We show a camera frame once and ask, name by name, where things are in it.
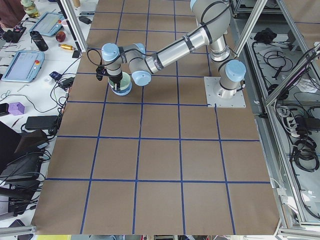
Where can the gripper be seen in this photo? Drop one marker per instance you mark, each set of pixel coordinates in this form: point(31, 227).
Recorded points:
point(115, 80)

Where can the black water bottle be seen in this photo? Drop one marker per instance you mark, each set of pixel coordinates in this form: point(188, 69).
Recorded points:
point(37, 38)

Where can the near teach pendant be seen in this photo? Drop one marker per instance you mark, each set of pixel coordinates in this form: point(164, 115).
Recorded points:
point(24, 66)

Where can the aluminium frame post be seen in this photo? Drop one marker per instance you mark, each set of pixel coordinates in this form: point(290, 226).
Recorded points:
point(69, 14)

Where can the far teach pendant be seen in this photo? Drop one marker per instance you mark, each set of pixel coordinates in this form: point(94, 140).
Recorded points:
point(48, 24)

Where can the green bowl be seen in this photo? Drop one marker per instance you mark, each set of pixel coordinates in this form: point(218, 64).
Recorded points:
point(126, 80)

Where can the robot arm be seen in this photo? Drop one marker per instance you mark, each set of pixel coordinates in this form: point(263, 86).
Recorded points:
point(213, 18)

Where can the red apple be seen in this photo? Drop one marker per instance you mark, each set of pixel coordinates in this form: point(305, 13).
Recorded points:
point(60, 36)

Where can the teach pendant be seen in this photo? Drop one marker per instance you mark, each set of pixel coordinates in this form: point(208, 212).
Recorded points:
point(24, 66)
point(48, 24)

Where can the gold cylinder tool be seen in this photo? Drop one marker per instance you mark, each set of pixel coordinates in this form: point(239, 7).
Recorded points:
point(67, 47)

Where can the purple plastic box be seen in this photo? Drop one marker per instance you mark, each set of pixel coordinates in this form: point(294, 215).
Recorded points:
point(16, 108)

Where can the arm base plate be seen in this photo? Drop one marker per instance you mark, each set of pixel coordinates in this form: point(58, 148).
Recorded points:
point(217, 96)

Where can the black power adapter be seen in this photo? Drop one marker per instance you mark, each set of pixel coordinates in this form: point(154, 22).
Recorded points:
point(44, 122)

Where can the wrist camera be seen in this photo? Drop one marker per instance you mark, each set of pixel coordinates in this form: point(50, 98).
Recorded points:
point(100, 73)

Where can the blue bowl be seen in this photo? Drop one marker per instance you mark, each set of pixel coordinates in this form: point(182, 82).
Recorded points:
point(123, 92)

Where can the pink white cup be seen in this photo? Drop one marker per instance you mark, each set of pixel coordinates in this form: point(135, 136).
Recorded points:
point(64, 23)

